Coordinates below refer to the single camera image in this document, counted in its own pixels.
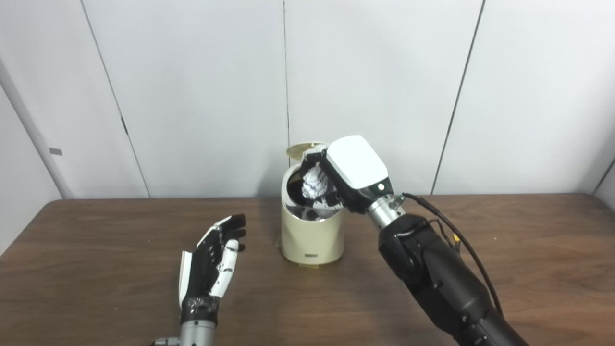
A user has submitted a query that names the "white and black left hand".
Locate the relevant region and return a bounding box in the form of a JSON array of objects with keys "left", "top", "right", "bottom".
[{"left": 179, "top": 214, "right": 247, "bottom": 326}]

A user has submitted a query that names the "white and black right hand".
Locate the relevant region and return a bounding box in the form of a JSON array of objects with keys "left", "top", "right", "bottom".
[{"left": 300, "top": 135, "right": 394, "bottom": 214}]

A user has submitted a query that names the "white paper ball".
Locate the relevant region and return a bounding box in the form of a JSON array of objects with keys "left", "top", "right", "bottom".
[{"left": 302, "top": 166, "right": 332, "bottom": 198}]

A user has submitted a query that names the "cream-colored lidded bin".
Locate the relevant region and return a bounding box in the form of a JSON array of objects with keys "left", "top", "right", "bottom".
[{"left": 281, "top": 141, "right": 345, "bottom": 267}]

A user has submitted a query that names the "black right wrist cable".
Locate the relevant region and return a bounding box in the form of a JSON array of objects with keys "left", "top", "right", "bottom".
[{"left": 403, "top": 192, "right": 504, "bottom": 315}]

